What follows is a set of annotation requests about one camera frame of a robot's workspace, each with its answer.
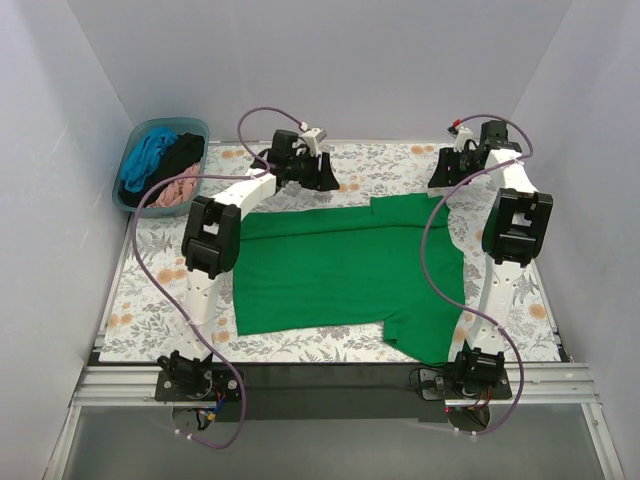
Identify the aluminium mounting rail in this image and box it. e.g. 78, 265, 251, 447
72, 362, 600, 406

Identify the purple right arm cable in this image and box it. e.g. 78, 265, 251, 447
418, 113, 532, 436

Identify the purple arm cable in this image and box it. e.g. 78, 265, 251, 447
418, 113, 532, 436
132, 105, 311, 450

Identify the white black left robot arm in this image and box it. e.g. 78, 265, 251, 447
157, 127, 339, 400

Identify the pink t shirt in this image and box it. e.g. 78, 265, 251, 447
148, 163, 201, 208

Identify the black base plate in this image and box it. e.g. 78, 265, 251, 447
236, 363, 447, 423

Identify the blue t shirt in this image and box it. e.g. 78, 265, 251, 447
120, 127, 178, 193

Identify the teal plastic laundry bin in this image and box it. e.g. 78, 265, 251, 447
112, 117, 210, 217

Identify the black t shirt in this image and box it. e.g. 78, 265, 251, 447
116, 133, 205, 208

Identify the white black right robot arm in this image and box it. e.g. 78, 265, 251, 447
428, 115, 553, 399

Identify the floral patterned table mat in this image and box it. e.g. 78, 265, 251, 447
96, 143, 561, 363

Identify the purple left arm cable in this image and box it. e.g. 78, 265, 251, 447
132, 105, 311, 450

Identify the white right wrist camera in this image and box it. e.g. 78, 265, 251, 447
447, 119, 474, 152

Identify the green t shirt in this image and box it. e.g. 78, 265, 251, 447
233, 193, 465, 364

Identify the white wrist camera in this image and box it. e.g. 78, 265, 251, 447
299, 128, 327, 157
447, 119, 474, 152

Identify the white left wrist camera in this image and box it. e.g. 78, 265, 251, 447
299, 128, 327, 157

